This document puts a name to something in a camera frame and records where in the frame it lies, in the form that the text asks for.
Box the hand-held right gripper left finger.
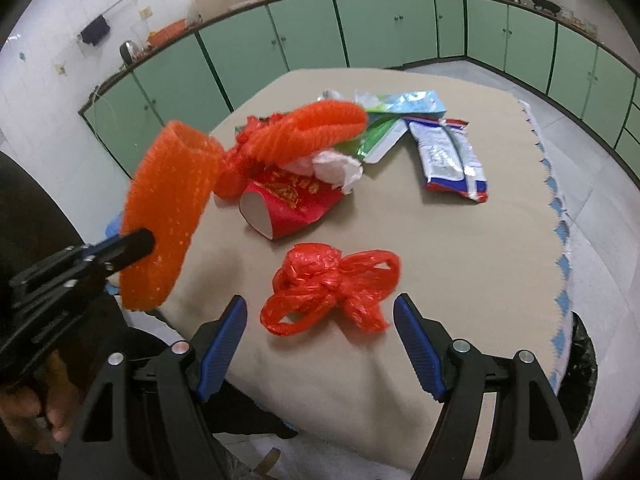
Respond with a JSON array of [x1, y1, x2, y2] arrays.
[[60, 295, 248, 480]]

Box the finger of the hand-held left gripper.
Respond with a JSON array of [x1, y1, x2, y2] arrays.
[[60, 229, 155, 281]]

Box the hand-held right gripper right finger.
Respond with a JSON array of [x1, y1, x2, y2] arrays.
[[392, 294, 583, 480]]

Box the orange foam net sleeve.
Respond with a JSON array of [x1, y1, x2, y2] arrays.
[[120, 121, 228, 311], [215, 100, 370, 201]]

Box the red plastic bag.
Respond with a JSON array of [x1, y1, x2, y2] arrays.
[[260, 243, 402, 336]]

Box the black lined trash bin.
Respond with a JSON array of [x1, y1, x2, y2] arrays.
[[555, 312, 598, 436]]

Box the silver red snack packet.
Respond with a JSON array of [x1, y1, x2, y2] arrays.
[[407, 117, 488, 204]]

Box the person's left hand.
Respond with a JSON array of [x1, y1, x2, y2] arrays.
[[0, 355, 83, 456]]

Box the table with beige cloth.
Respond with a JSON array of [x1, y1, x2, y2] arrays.
[[150, 67, 573, 471]]

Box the red paper cup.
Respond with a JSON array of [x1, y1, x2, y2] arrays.
[[239, 167, 346, 241]]

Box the white crumpled tissue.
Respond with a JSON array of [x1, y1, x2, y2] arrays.
[[295, 150, 364, 196]]

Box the green white packet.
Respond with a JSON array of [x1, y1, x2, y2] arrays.
[[345, 112, 408, 165]]

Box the orange plastic basin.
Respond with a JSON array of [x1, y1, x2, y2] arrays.
[[148, 19, 188, 46]]

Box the clear plastic wrap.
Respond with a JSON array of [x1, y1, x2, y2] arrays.
[[320, 87, 376, 108]]

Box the green base cabinets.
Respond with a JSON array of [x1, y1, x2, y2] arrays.
[[80, 0, 640, 181]]

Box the wooden table frame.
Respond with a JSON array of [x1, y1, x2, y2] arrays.
[[252, 447, 281, 476]]

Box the metal towel rail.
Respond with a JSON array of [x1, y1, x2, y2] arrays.
[[77, 0, 146, 41]]

